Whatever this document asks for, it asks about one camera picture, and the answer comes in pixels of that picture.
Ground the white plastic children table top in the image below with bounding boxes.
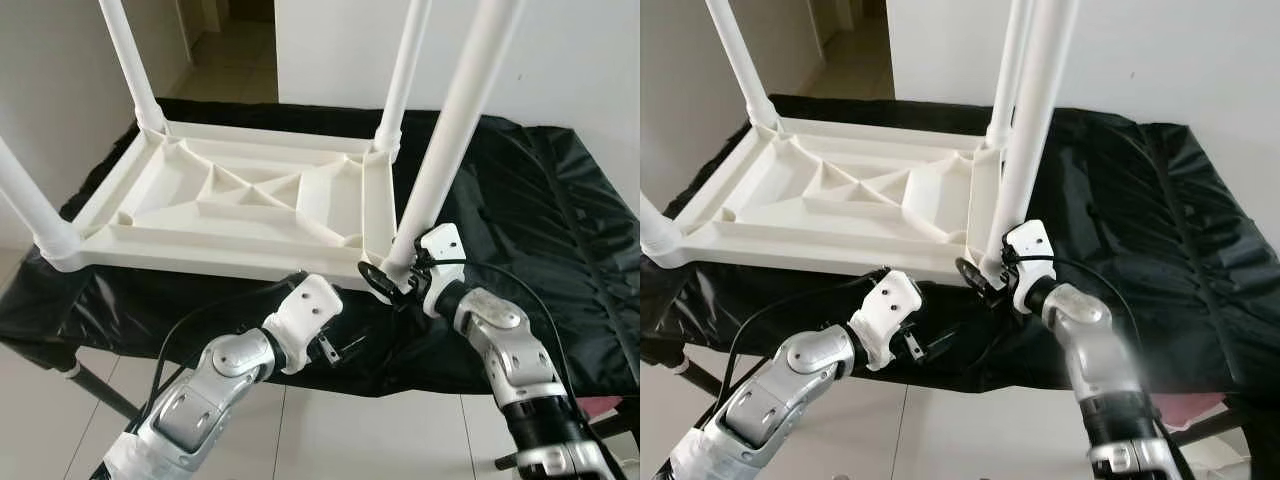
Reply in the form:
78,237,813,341
648,115,1006,288
40,118,411,296

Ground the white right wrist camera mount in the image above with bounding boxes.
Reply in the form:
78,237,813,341
413,224,466,316
1003,220,1056,313

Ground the white plastic table leg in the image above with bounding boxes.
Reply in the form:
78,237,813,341
980,0,1081,281
640,195,688,268
98,0,169,133
985,0,1036,151
705,0,781,131
383,0,528,286
0,135,81,271
373,0,433,153

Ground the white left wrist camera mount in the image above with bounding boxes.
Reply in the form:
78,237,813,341
850,270,923,371
262,273,343,376

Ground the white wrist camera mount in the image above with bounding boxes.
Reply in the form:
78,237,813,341
262,273,343,376
850,270,923,371
1003,220,1056,313
413,224,466,316

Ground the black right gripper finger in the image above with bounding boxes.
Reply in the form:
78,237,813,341
955,257,998,298
358,260,403,303

